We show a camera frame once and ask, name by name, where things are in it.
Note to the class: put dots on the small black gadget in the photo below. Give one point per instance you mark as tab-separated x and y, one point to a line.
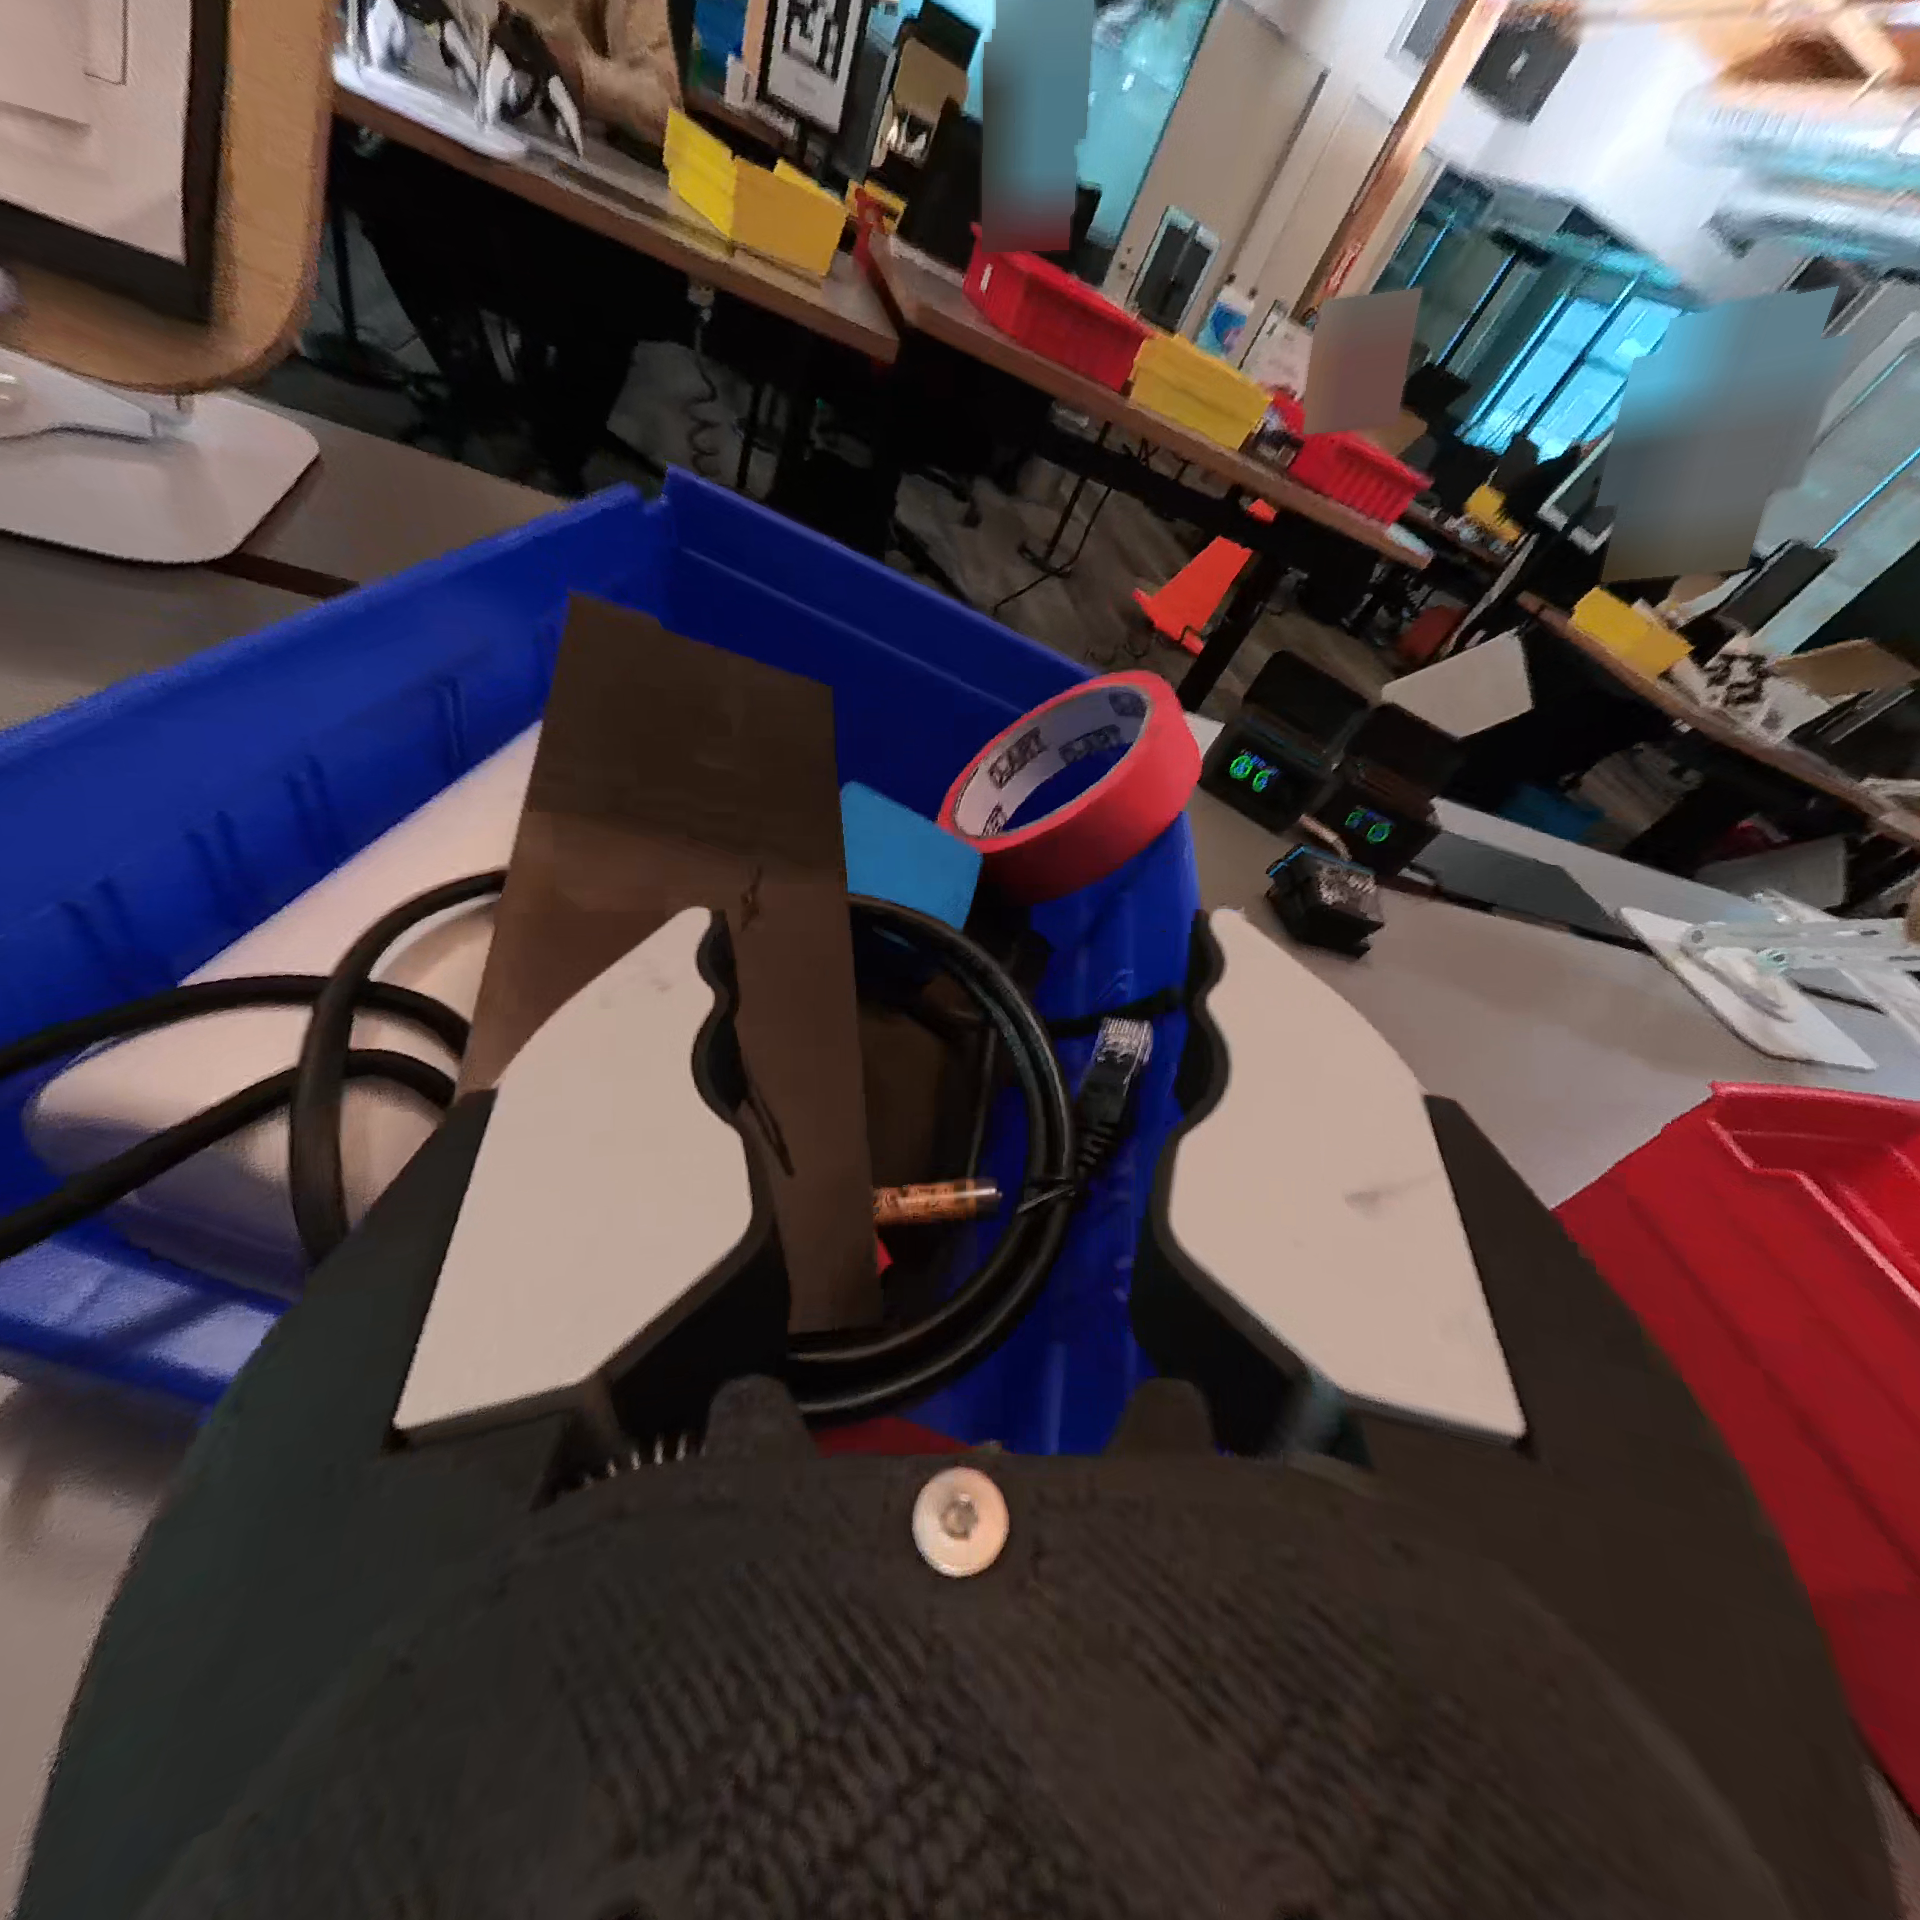
1323	899

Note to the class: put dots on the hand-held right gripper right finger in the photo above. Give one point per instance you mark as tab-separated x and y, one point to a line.
1337	1202

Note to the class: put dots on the red plastic bin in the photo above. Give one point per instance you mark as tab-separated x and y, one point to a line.
1773	1319

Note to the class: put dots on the clear network plug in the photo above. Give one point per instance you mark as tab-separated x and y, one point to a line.
1117	1084

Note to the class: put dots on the printed instruction sheet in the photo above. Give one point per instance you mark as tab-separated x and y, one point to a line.
78	135

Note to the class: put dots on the blue plastic bin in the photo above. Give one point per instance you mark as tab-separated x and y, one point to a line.
270	749

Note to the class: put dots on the black device green display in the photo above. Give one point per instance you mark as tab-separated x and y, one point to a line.
1260	770
1386	823

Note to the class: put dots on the wooden document stand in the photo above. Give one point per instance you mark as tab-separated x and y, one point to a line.
256	179

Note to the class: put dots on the grey desk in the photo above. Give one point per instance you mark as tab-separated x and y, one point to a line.
1517	1034

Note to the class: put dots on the white rounded object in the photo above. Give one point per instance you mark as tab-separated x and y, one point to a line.
270	989

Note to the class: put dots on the small blue item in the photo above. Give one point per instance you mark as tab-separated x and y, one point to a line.
910	856

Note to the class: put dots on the dark brown flat strip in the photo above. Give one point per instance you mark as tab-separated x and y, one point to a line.
678	779

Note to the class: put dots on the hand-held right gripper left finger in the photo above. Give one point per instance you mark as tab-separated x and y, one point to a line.
573	1202

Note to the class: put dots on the white flat stand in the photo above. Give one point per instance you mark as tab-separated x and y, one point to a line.
1773	976

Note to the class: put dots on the red tape roll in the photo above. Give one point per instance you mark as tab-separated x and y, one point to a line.
1081	825

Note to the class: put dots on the yellow storage bin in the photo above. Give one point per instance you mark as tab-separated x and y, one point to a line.
1203	391
769	202
1634	631

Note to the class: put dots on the red storage bin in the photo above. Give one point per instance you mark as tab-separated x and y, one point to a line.
1361	475
1055	309

